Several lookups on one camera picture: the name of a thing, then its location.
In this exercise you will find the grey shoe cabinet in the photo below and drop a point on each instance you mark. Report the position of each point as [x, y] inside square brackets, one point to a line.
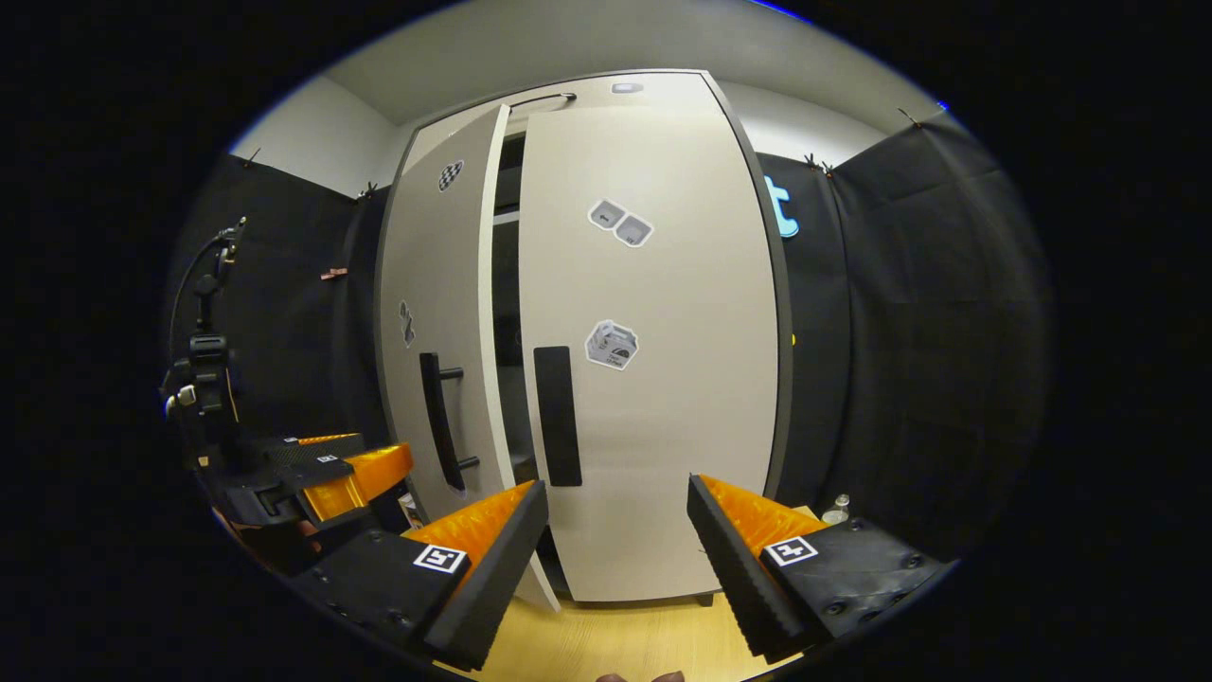
[507, 313]

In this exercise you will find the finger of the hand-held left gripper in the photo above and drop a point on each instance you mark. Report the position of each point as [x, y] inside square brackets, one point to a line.
[365, 474]
[312, 450]

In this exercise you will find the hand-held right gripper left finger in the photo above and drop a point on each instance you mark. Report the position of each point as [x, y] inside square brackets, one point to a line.
[492, 568]

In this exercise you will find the grey cabinet door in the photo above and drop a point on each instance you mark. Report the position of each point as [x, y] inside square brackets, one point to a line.
[436, 284]
[682, 426]

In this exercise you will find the small green bottle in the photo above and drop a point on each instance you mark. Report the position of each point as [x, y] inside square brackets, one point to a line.
[836, 511]

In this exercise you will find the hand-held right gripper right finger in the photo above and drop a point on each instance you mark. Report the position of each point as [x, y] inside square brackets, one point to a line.
[739, 568]

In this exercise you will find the grey cabinet drawer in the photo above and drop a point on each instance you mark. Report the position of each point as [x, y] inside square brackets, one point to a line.
[644, 90]

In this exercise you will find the black backdrop cloth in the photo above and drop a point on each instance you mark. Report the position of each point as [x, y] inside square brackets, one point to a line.
[947, 332]
[814, 379]
[284, 332]

